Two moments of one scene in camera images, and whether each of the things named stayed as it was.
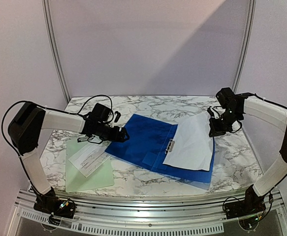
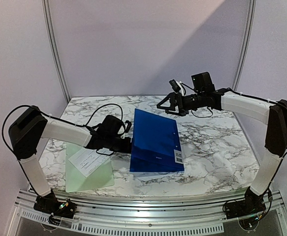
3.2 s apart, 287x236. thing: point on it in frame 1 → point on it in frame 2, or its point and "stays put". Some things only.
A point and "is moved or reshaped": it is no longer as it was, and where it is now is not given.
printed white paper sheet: x=88 y=160 stays put
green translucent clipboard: x=103 y=176 stays put
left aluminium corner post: x=49 y=28 stays put
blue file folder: x=148 y=143 is moved or reshaped
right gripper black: x=215 y=127 → x=178 y=103
